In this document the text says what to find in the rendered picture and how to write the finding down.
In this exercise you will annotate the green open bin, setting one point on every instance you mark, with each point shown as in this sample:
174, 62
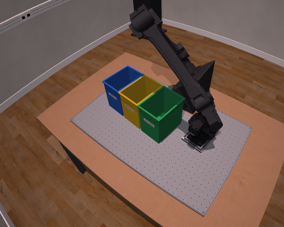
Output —
161, 113

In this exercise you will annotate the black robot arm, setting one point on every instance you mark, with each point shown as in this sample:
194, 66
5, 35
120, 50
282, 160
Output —
177, 58

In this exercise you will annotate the blue bin with label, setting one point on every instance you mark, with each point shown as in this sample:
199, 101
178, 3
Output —
118, 81

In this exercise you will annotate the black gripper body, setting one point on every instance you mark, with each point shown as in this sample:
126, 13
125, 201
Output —
208, 131

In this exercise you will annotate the yellow recycle bin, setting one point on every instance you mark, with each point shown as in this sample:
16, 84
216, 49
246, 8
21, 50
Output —
134, 94

